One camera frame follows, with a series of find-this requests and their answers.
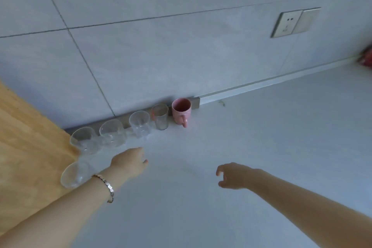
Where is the person's left hand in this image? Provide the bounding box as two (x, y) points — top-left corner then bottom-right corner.
(110, 147), (149, 178)

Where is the person's right hand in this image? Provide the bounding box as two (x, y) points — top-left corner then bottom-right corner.
(216, 163), (256, 190)

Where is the person's left forearm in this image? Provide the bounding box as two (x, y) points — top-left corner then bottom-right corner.
(0, 164), (130, 248)

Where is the person's right forearm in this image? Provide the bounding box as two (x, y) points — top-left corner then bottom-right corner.
(247, 169), (372, 248)

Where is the clear glass cup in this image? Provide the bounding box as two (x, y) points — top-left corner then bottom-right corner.
(60, 161), (94, 189)
(69, 127), (101, 154)
(129, 111), (151, 140)
(99, 119), (127, 148)

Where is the tall clear drinking glass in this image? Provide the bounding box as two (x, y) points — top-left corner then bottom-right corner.
(151, 104), (169, 131)

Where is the pink ceramic mug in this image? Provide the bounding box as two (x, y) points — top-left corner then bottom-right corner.
(171, 98), (192, 128)

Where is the grey backsplash strip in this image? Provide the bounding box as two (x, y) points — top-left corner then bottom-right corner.
(65, 54), (362, 135)

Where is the wooden cabinet panel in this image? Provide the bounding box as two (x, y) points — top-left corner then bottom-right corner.
(0, 80), (80, 237)

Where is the red object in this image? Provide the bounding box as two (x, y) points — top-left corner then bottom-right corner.
(357, 46), (372, 68)

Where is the silver beaded bracelet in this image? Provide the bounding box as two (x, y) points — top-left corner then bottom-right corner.
(92, 174), (114, 204)

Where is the white wall socket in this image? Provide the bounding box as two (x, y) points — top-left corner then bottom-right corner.
(270, 10), (303, 38)

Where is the white wall switch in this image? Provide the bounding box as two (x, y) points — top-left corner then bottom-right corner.
(295, 7), (321, 34)

